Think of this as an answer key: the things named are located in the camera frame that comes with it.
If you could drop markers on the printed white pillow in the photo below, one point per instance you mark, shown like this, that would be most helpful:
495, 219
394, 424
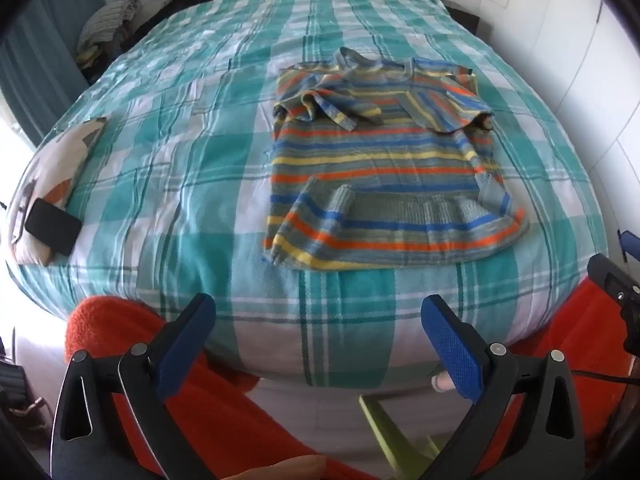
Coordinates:
55, 160

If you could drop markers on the black phone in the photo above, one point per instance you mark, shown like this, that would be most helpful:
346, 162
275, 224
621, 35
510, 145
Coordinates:
52, 225

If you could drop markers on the teal curtain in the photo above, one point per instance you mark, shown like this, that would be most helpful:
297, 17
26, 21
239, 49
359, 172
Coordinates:
40, 50

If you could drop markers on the dark nightstand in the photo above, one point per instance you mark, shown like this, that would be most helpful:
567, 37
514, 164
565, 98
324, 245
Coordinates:
465, 17

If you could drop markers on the teal plaid bedspread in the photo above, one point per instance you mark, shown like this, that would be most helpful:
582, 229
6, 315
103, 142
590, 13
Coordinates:
175, 185

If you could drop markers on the red fleece clothing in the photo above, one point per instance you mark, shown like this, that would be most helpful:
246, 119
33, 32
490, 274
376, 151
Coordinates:
200, 425

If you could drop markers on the striped knit sweater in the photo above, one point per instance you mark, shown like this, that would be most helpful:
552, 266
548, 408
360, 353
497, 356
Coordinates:
375, 160

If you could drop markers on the green stool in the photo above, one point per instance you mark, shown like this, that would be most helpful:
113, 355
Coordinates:
380, 415

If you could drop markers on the pile of dark clothes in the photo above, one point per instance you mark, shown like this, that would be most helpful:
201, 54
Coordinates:
92, 57

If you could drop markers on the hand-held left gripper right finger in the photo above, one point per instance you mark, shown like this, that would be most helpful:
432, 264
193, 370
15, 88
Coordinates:
452, 350

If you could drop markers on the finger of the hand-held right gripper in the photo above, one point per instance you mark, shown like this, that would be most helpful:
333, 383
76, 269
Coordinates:
612, 277
626, 244

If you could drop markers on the grey striped folded cloth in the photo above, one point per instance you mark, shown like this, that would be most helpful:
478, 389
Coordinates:
107, 17

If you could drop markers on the person's left hand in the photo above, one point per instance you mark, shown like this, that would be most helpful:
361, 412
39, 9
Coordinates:
285, 469

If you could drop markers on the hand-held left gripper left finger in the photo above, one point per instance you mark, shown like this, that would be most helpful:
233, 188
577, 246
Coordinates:
182, 345

